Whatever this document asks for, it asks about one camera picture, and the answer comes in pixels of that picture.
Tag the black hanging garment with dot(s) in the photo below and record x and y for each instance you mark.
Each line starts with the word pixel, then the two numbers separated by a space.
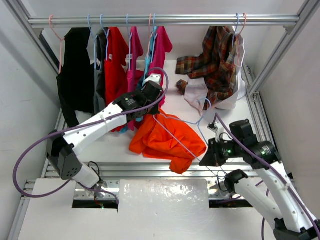
pixel 75 83

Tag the grey hanging garment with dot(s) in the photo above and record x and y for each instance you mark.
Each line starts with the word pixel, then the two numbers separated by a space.
pixel 99 54

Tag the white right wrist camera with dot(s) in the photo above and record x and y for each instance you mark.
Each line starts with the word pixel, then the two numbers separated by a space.
pixel 214 127

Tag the red hanging t shirt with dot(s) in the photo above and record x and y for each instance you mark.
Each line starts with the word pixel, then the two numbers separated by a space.
pixel 116 82

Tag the magenta hanging shirt left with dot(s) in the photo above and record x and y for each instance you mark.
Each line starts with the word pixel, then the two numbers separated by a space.
pixel 135 51

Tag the orange t shirt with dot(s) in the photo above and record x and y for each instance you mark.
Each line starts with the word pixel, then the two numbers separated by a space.
pixel 149 143

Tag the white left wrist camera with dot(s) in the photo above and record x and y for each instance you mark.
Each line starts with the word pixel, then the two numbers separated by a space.
pixel 154 77

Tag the blue hanger right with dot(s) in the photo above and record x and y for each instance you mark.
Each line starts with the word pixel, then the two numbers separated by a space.
pixel 234 37

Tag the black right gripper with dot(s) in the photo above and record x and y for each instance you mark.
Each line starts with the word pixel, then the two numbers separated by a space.
pixel 213 158

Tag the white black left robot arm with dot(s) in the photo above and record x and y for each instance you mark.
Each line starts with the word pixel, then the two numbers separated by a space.
pixel 63 148

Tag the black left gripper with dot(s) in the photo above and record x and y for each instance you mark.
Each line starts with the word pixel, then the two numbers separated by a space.
pixel 153 107

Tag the aluminium hanging rail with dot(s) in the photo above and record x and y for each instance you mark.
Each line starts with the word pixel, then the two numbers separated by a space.
pixel 167 20

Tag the magenta hanging shirt right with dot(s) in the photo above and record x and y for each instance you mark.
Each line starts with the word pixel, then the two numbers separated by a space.
pixel 160 44

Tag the magenta hanging shirt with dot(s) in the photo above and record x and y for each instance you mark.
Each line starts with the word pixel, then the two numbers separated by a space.
pixel 160 44
pixel 135 51

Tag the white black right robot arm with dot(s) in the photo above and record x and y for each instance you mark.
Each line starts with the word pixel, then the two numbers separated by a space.
pixel 285 211

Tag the aluminium frame front rail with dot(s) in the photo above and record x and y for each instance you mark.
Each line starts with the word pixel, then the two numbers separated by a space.
pixel 160 170

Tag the teal hanging garment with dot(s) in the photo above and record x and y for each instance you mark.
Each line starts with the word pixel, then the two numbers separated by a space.
pixel 147 62

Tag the plaid flannel shirt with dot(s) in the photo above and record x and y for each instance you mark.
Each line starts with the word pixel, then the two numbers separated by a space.
pixel 215 66

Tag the white hanging garment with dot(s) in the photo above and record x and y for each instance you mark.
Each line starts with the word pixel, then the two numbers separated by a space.
pixel 240 86

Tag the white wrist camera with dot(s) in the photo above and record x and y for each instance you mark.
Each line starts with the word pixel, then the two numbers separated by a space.
pixel 214 127
pixel 154 77

